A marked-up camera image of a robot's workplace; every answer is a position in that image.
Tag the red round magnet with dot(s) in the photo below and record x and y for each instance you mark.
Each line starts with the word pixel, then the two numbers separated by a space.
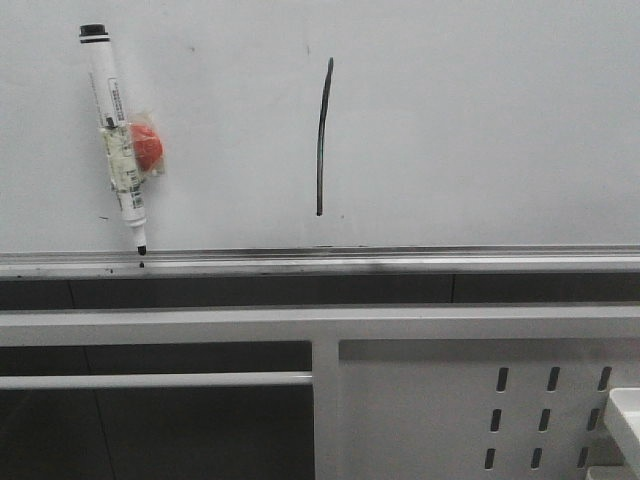
pixel 147 146

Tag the white whiteboard marker pen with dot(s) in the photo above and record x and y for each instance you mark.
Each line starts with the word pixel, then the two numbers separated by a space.
pixel 115 131

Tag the large white whiteboard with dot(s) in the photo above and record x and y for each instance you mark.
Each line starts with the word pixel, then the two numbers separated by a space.
pixel 329 123

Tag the aluminium whiteboard marker tray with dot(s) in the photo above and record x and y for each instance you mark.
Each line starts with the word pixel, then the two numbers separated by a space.
pixel 321 261

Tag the white plastic bin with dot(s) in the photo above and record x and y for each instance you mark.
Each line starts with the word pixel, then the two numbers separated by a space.
pixel 621 418

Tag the white perforated metal frame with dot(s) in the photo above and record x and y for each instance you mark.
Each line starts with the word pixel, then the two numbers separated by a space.
pixel 507 392

